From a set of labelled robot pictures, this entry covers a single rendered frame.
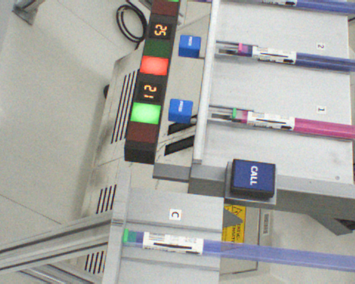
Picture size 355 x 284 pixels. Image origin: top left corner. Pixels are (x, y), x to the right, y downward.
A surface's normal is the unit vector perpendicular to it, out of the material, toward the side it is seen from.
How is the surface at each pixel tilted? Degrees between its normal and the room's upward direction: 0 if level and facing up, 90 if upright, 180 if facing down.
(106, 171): 90
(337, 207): 90
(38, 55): 0
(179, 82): 90
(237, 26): 45
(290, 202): 90
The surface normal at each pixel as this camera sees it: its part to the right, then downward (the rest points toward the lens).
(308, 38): 0.05, -0.51
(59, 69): 0.74, -0.27
